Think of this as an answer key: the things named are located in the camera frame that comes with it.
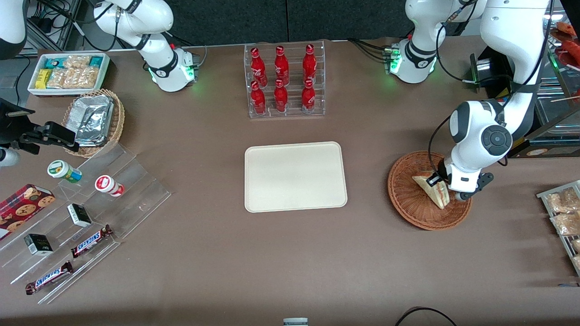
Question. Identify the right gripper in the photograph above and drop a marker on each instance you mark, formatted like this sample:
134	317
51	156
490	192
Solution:
13	127

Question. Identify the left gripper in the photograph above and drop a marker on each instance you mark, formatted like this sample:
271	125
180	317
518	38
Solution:
436	179

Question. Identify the triangular sandwich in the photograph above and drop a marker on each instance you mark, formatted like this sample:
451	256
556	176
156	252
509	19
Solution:
437	197

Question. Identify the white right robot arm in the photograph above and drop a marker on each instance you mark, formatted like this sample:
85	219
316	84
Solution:
158	27

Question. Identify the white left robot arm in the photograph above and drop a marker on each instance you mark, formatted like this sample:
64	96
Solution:
512	45

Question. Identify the brown round wicker basket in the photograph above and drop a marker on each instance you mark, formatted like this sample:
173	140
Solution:
408	203

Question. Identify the light tan wicker basket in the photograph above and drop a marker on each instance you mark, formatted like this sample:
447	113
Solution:
117	122

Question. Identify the beige plastic tray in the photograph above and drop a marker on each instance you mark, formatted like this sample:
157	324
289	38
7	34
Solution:
294	176

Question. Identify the green lid jar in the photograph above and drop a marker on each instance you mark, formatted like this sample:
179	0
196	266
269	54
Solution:
61	170

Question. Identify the silver foil pack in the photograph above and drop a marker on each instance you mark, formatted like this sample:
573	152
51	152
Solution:
93	117
90	144

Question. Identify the white rectangular snack bin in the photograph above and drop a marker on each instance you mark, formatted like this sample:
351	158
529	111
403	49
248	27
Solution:
32	88

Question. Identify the yellow snack pack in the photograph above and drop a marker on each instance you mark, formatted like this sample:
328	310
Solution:
43	78

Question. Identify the clear cracker bag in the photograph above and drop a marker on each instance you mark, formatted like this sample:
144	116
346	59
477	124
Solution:
77	62
82	78
58	78

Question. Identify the red plaid cookie box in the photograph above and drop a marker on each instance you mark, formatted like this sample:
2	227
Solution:
22	208

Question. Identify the red lid jar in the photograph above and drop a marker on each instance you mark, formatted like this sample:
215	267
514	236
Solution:
106	184

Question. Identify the teal snack pack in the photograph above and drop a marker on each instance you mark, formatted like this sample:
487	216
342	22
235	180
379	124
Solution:
54	62
96	61

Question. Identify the small black box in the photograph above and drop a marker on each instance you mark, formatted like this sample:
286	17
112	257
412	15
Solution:
38	244
79	215

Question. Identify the black food warmer case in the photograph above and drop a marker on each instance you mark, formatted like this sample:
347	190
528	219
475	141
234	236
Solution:
550	151

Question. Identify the clear fried snack bag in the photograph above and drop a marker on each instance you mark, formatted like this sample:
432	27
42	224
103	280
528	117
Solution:
575	245
566	224
577	262
562	201

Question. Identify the clear acrylic stepped display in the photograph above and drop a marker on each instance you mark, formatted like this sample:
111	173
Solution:
136	199

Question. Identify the brown Snickers bar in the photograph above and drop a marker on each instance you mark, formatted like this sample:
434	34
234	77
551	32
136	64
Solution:
49	277
92	241

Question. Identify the red cola bottle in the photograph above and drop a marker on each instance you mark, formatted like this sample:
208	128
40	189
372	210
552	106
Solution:
281	65
258	99
257	67
308	97
309	63
281	97

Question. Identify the clear acrylic bottle rack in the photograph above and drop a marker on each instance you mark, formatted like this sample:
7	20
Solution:
292	113

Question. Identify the small grey object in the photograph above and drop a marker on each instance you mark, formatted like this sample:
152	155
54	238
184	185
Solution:
295	322

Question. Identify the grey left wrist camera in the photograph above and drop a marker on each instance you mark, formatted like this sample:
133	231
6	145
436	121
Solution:
463	197

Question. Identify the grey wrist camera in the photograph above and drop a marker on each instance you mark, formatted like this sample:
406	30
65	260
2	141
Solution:
463	197
8	157

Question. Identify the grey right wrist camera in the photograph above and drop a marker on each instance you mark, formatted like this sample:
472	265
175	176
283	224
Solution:
8	157

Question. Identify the aluminium frame stand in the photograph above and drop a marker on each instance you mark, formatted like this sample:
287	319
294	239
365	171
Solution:
68	25

